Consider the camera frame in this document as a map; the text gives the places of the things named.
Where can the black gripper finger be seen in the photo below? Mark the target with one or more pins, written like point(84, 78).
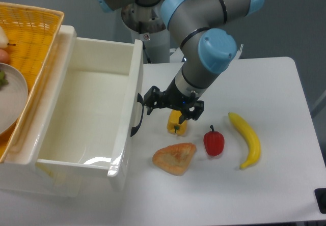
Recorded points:
point(193, 112)
point(154, 98)

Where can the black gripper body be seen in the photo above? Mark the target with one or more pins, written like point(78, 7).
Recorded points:
point(175, 99)

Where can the black top drawer handle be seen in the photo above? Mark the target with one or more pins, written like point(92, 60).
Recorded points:
point(138, 115)

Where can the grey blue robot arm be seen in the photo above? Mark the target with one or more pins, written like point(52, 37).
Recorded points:
point(196, 26)

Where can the white drawer cabinet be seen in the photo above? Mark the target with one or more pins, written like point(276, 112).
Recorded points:
point(18, 169)

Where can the yellow bell pepper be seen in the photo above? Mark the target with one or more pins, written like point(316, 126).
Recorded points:
point(173, 125)

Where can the red bell pepper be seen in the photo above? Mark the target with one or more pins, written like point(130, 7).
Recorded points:
point(213, 142)

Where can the brown pastry bread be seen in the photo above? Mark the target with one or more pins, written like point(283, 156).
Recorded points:
point(174, 159)

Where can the yellow banana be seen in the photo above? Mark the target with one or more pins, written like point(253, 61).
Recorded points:
point(251, 138)

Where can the yellow woven basket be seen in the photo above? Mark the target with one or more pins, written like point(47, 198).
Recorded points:
point(32, 32)

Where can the grey plate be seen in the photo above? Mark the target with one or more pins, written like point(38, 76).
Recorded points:
point(13, 97)

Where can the black device at table corner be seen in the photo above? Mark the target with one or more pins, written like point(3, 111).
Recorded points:
point(320, 194)

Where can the green grapes on plate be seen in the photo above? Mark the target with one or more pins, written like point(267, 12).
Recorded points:
point(3, 80)

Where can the pink peach in basket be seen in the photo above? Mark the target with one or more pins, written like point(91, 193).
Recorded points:
point(4, 56)

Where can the white pear in basket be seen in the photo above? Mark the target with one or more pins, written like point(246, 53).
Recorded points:
point(4, 41)

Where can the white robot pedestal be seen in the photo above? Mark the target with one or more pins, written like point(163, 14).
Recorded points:
point(146, 24)

